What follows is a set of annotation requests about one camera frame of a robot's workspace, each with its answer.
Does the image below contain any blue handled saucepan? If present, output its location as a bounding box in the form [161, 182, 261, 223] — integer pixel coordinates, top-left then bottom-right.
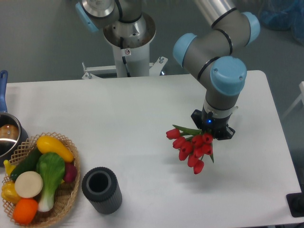
[0, 70, 28, 167]

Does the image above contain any yellow banana tip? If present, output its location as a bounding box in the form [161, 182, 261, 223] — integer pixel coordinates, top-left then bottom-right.
[3, 160, 16, 176]

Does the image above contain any green bok choy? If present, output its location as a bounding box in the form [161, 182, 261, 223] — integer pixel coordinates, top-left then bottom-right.
[36, 152, 65, 212]

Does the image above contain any purple red radish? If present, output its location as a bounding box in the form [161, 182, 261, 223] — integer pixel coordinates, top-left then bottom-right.
[63, 163, 77, 183]

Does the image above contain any dark green cucumber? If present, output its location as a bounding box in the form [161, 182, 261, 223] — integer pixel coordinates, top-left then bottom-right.
[10, 147, 42, 181]

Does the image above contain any white furniture frame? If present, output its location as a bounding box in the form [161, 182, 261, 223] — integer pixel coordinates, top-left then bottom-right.
[282, 81, 304, 119]

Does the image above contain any dark grey ribbed vase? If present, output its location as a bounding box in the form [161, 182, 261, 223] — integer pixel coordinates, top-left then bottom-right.
[81, 167, 123, 215]

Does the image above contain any yellow squash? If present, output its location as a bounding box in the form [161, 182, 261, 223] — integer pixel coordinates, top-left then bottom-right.
[36, 135, 74, 163]

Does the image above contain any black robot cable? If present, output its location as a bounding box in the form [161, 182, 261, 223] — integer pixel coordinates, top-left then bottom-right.
[120, 37, 131, 77]

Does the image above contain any blue plastic bag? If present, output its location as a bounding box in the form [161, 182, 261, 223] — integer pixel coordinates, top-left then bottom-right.
[258, 0, 304, 45]

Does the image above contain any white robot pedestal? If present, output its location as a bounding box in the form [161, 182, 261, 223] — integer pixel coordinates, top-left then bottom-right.
[82, 12, 168, 79]

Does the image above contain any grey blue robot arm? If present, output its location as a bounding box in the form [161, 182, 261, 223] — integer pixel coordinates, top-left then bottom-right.
[76, 0, 260, 140]

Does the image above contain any white round radish slice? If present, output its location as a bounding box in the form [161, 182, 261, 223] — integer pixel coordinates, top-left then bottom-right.
[15, 171, 43, 198]

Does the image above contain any orange fruit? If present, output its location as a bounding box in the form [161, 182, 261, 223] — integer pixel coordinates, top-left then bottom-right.
[13, 198, 38, 225]

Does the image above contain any black device at edge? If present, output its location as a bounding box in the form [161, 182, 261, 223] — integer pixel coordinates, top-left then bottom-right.
[286, 193, 304, 218]

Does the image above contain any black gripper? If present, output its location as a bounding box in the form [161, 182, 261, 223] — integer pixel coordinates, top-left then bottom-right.
[191, 109, 235, 140]

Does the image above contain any yellow bell pepper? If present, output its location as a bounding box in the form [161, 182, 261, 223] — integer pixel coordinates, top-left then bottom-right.
[1, 181, 21, 204]

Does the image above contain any red tulip bouquet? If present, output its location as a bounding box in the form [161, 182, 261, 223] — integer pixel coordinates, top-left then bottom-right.
[166, 125, 214, 175]

